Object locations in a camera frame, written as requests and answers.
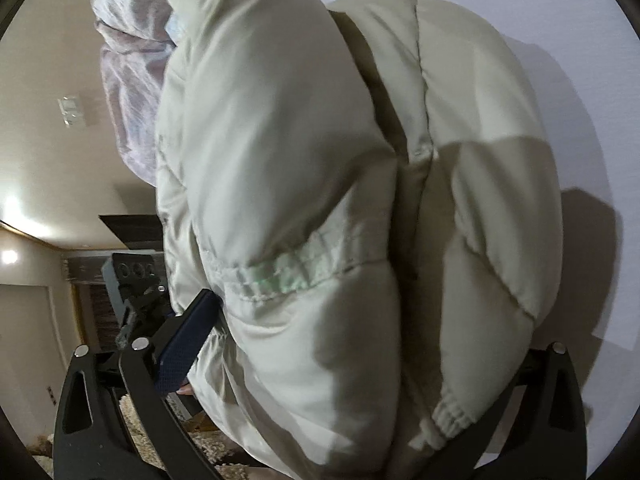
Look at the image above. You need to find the cream puffer jacket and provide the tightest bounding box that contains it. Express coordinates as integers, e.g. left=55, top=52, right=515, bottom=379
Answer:
left=155, top=0, right=563, bottom=479

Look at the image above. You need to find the pink floral duvet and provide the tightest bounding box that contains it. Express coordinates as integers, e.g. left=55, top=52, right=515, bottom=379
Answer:
left=90, top=0, right=182, bottom=186

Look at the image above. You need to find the white wall switch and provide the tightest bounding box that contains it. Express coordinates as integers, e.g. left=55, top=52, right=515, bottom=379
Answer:
left=58, top=96, right=86, bottom=128

